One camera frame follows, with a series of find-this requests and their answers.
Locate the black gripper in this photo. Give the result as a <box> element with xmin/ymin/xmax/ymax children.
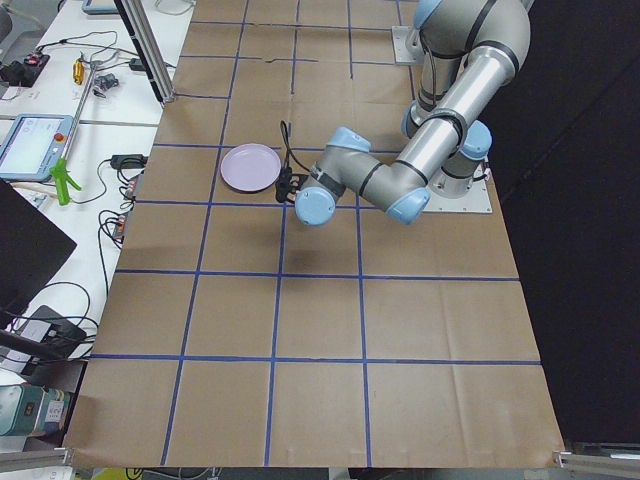
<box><xmin>275</xmin><ymin>167</ymin><xmax>308</xmax><ymax>203</ymax></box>

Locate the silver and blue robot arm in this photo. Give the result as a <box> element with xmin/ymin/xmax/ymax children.
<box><xmin>294</xmin><ymin>0</ymin><xmax>530</xmax><ymax>226</ymax></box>

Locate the lilac round plate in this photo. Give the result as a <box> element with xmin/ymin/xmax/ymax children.
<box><xmin>221</xmin><ymin>143</ymin><xmax>281</xmax><ymax>192</ymax></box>

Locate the brown paper table cover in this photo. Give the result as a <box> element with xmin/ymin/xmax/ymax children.
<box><xmin>65</xmin><ymin>1</ymin><xmax>563</xmax><ymax>468</ymax></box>

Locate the black power adapter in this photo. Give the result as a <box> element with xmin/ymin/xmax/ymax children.
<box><xmin>109</xmin><ymin>154</ymin><xmax>148</xmax><ymax>169</ymax></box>

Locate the green plastic clamp tool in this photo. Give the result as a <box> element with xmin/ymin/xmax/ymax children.
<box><xmin>49</xmin><ymin>157</ymin><xmax>82</xmax><ymax>206</ymax></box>

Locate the blue teach pendant tablet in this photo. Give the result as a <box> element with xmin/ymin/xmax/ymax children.
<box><xmin>1</xmin><ymin>114</ymin><xmax>73</xmax><ymax>182</ymax></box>

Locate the black monitor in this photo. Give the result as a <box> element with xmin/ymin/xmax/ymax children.
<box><xmin>1</xmin><ymin>182</ymin><xmax>76</xmax><ymax>328</ymax></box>

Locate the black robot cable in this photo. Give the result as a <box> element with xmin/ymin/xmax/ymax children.
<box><xmin>279</xmin><ymin>119</ymin><xmax>315</xmax><ymax>177</ymax></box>

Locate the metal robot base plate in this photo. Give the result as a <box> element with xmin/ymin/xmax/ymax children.
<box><xmin>424</xmin><ymin>154</ymin><xmax>493</xmax><ymax>214</ymax></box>

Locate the aluminium frame post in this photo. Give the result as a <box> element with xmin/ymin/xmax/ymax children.
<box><xmin>114</xmin><ymin>0</ymin><xmax>175</xmax><ymax>105</ymax></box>

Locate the yellow handled tool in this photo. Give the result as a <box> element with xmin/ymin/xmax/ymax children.
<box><xmin>72</xmin><ymin>58</ymin><xmax>85</xmax><ymax>85</ymax></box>

